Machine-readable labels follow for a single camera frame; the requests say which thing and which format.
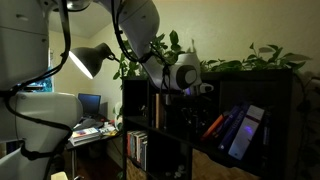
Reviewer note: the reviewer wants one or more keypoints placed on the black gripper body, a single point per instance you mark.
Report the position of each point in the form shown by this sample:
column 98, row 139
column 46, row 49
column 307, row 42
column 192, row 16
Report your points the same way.
column 193, row 105

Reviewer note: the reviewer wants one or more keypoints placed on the orange paperback book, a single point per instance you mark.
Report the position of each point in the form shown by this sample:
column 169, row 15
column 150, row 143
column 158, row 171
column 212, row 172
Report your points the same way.
column 213, row 128

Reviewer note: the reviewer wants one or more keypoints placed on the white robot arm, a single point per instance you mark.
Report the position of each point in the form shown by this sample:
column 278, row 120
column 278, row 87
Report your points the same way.
column 26, row 40

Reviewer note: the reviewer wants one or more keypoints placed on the tan thin book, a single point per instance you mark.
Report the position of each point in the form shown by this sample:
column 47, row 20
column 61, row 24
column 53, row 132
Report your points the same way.
column 157, row 110

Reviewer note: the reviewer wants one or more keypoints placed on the blue Hacker's Delight book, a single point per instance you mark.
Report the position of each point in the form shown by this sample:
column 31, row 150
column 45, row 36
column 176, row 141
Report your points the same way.
column 230, row 118

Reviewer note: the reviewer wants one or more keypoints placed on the light blue Circuits book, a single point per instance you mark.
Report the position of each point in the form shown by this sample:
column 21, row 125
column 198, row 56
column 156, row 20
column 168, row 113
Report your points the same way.
column 246, row 136

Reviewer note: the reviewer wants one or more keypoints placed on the black cube shelf unit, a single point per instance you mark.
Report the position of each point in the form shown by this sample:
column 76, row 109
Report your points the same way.
column 253, row 80

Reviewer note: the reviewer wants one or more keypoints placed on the grey blue book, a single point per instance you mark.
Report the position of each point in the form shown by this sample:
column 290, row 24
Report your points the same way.
column 141, row 150

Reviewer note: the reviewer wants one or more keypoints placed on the white spine book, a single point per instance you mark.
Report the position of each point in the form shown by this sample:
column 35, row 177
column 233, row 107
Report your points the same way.
column 137, row 146

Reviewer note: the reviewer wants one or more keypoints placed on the bright blue book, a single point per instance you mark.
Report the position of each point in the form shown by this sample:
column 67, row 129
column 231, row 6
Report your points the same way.
column 132, row 145

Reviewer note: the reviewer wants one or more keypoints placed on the orange spine book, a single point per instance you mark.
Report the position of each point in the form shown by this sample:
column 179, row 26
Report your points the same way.
column 128, row 143

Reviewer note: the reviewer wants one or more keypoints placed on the black book red mark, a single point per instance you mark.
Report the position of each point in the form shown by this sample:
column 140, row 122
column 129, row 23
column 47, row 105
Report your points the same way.
column 266, row 130

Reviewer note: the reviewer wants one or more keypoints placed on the grey round stone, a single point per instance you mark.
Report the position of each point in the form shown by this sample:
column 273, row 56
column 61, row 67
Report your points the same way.
column 181, row 168
column 177, row 174

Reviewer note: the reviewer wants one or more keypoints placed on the woven wicker basket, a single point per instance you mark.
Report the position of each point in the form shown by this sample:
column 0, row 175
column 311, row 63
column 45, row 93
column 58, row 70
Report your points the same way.
column 213, row 170
column 135, row 171

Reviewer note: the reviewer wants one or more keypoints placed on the green pothos plant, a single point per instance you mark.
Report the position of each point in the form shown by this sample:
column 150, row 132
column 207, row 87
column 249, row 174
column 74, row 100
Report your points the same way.
column 173, row 36

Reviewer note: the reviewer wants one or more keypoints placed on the loose papers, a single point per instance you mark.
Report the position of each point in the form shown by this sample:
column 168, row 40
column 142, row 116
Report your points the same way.
column 108, row 130

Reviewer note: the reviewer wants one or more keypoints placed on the dark desk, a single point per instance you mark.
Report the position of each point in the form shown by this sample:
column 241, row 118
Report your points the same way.
column 100, row 139

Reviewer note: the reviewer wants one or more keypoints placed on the open laptop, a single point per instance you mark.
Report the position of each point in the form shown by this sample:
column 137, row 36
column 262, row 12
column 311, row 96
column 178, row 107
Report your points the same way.
column 89, row 104

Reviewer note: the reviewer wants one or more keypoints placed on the stack of colourful books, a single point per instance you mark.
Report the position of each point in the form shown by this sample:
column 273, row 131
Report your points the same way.
column 85, row 135

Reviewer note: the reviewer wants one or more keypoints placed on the black desk lamp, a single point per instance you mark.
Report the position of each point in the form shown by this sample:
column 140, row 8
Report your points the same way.
column 90, row 56

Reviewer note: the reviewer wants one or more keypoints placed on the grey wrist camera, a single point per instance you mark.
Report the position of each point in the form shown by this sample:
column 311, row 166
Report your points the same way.
column 206, row 88

